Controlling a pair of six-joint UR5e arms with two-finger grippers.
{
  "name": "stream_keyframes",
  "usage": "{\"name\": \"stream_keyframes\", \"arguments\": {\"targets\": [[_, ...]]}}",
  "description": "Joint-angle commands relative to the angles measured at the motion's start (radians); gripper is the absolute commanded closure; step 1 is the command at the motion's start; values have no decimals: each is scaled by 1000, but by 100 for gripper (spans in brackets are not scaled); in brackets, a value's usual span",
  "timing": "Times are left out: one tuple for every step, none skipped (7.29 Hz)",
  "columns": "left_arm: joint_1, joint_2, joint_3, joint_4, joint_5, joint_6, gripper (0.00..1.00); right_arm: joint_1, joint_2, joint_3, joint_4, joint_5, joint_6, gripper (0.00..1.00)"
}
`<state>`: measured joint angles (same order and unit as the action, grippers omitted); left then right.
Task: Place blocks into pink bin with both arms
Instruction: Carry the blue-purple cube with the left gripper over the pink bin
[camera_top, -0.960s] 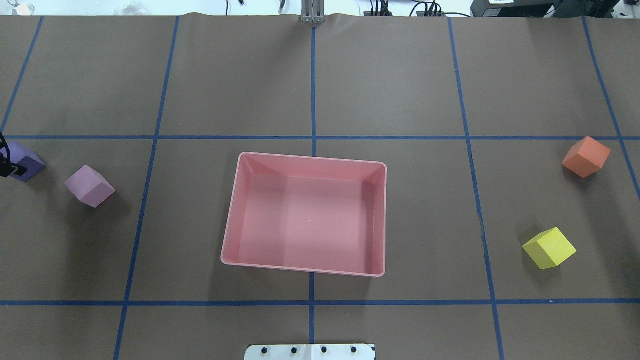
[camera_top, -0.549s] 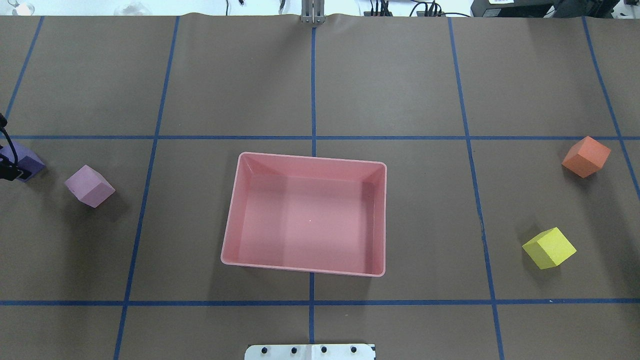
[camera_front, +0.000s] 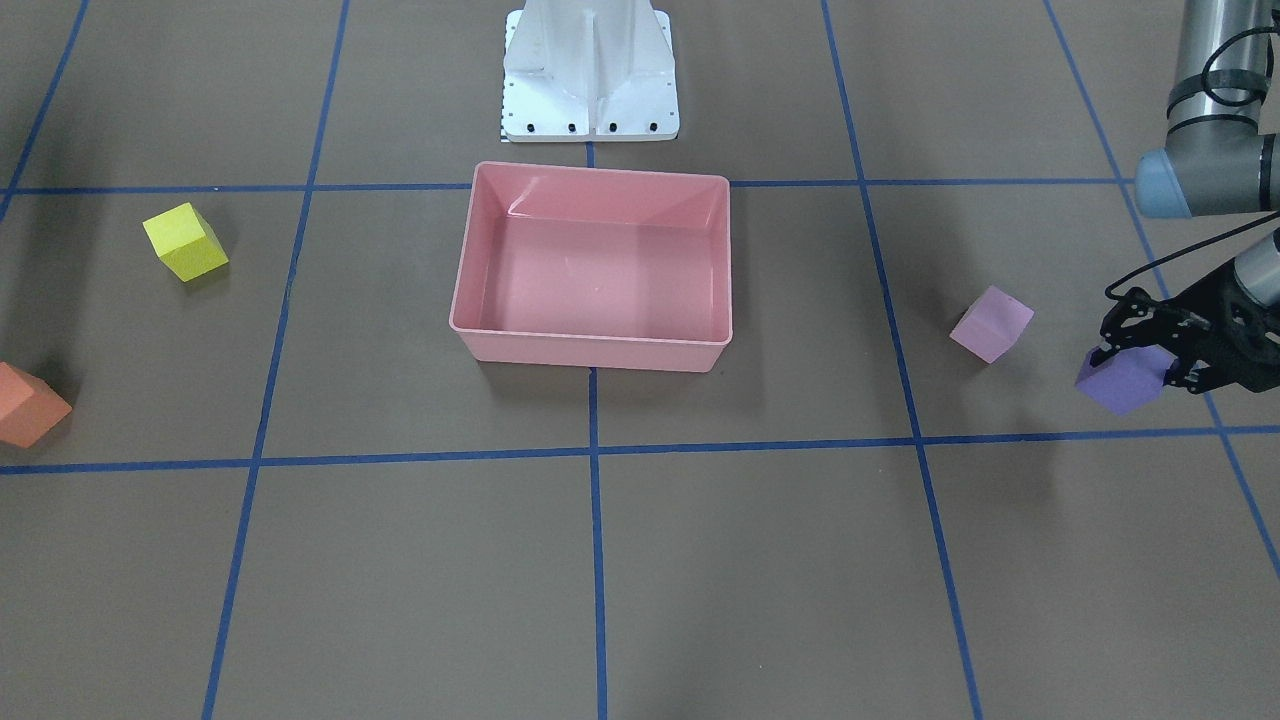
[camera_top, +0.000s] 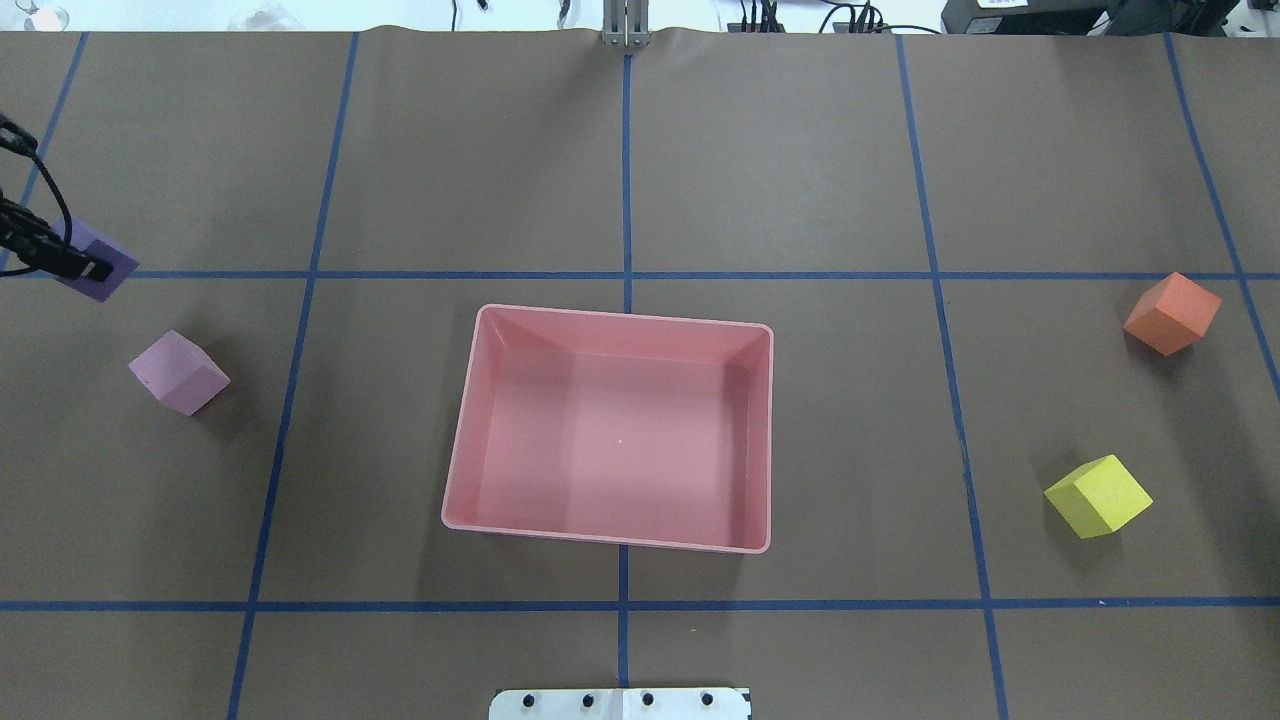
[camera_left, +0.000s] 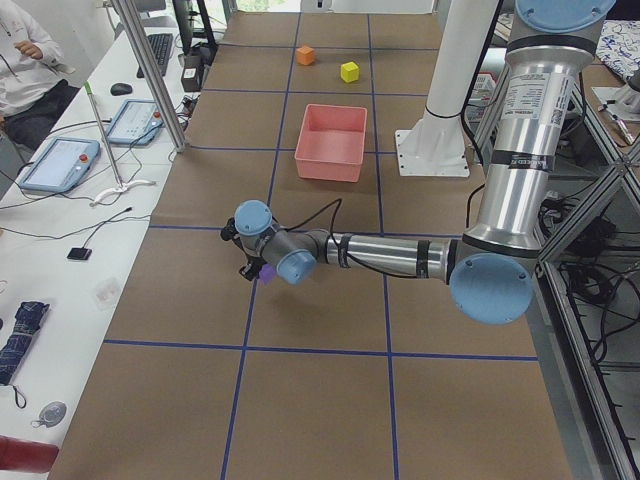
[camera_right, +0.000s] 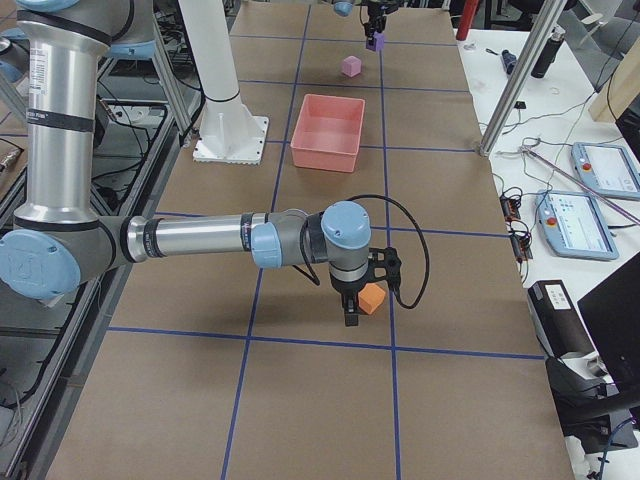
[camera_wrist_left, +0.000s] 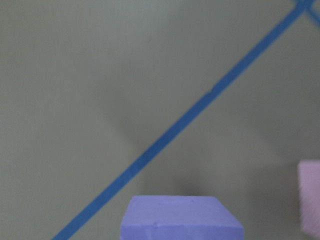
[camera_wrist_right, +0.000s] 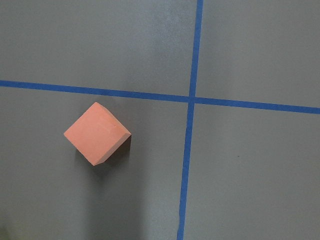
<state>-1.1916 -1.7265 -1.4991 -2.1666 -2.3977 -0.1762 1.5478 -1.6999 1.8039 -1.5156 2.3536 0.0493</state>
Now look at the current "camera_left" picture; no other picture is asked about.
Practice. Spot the black keyboard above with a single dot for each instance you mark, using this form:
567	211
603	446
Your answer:
161	45

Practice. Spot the orange foam block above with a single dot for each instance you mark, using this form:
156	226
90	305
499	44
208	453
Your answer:
305	55

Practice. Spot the pink plastic bin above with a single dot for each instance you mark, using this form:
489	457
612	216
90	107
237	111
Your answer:
331	143

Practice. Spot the white camera mast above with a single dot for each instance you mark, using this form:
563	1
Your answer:
435	146

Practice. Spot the far blue teach pendant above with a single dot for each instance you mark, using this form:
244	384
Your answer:
136	123

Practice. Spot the yellow foam block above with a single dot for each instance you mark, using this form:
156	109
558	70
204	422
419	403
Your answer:
349	72

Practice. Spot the folded blue umbrella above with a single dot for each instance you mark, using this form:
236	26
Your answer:
28	319

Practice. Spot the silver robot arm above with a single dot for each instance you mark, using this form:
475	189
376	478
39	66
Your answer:
488	269

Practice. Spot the black cardboard box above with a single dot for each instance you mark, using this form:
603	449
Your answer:
196	65

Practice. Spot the thin rod stand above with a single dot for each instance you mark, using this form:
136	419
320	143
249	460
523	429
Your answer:
121	185

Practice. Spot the small black device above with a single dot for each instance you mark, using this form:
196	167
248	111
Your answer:
79	254

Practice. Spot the seated person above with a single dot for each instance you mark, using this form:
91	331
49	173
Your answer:
33	94

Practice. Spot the blue teach pendant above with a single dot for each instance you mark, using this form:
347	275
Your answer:
61	166
136	123

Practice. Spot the grey round tag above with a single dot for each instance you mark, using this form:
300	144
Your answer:
50	415

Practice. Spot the purple foam block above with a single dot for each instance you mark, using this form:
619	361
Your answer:
267	274

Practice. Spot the black computer mouse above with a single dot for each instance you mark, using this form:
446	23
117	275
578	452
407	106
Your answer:
121	89

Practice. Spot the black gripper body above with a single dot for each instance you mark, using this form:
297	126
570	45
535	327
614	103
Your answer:
253	263

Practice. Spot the aluminium frame post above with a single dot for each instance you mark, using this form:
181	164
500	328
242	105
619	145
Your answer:
143	53

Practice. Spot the red object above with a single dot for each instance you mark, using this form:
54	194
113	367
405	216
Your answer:
27	456

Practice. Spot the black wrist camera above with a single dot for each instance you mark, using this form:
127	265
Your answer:
229	232

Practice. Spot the near blue teach pendant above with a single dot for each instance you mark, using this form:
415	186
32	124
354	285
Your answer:
61	166

